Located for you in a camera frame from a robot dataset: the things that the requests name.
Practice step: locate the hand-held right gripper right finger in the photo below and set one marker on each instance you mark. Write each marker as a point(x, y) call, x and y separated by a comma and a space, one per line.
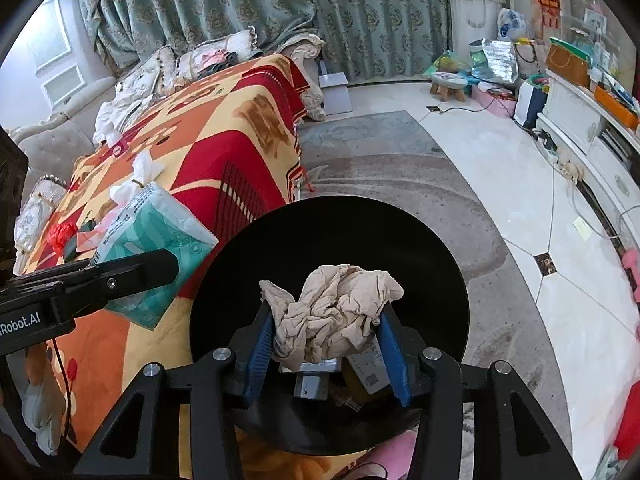
point(395, 360)

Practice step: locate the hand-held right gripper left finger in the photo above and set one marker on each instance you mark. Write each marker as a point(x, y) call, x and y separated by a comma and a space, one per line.
point(257, 355)

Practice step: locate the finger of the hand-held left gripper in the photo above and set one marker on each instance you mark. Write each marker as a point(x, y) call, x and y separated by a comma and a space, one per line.
point(140, 270)

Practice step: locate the teal tissue pack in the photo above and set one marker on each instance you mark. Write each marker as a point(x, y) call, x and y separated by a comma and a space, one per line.
point(155, 225)

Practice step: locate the beige cloth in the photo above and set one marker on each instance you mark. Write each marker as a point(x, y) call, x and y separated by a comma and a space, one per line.
point(330, 310)

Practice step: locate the black trash bin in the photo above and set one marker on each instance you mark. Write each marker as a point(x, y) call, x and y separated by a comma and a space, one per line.
point(325, 230)

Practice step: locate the white printed card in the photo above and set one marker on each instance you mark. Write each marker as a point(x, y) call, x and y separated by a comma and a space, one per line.
point(370, 367)

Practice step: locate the small grey box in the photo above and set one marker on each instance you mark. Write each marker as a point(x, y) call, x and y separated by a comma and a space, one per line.
point(312, 382)

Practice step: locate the pink plastic wrapper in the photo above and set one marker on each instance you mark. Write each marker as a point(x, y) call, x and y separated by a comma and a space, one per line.
point(92, 230)

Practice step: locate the red plastic bag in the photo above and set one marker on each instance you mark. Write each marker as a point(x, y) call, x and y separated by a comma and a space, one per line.
point(61, 240)

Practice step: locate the white bolster pillow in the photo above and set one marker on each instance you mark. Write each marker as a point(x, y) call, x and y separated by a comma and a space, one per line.
point(37, 220)

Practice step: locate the pink cloth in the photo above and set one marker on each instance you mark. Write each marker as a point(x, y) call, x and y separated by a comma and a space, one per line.
point(385, 455)

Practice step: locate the crumpled white tissue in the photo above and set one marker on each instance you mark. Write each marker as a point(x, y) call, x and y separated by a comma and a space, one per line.
point(146, 166)

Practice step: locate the white bottle with pink label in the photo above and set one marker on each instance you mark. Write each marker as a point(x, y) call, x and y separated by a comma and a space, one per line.
point(117, 142)

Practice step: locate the grey tufted sofa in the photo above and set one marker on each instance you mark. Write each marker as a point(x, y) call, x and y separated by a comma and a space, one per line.
point(50, 150)

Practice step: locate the grey patterned rug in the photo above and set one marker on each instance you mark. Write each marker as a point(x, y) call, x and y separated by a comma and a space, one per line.
point(400, 200)

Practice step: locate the white fringed cushion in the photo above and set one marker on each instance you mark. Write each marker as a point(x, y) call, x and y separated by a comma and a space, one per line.
point(220, 52)
point(145, 77)

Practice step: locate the white cardboard box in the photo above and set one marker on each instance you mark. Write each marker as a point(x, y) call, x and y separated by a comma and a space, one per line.
point(335, 92)

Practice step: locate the pink storage box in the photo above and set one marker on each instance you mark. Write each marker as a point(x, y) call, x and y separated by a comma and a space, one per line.
point(495, 102)

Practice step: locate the small wooden stool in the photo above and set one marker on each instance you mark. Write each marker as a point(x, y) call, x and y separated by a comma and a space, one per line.
point(448, 84)

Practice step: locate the navy and white bag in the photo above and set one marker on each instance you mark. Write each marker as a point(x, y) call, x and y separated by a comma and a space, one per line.
point(530, 105)

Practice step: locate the white cabinet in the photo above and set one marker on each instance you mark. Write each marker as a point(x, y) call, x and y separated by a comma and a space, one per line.
point(575, 115)

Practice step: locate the silver foil bag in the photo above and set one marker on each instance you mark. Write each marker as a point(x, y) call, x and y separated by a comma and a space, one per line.
point(500, 62)

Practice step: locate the orange box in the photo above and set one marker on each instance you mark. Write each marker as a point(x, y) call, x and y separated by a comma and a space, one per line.
point(617, 107)

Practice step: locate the brown paper bag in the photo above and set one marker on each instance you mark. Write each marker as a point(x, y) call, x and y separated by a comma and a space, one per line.
point(567, 65)

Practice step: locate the white plastic bag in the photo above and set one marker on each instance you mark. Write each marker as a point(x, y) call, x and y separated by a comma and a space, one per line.
point(511, 24)

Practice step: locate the red wall decoration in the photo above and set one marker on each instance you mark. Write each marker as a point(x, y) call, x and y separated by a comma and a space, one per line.
point(548, 2)

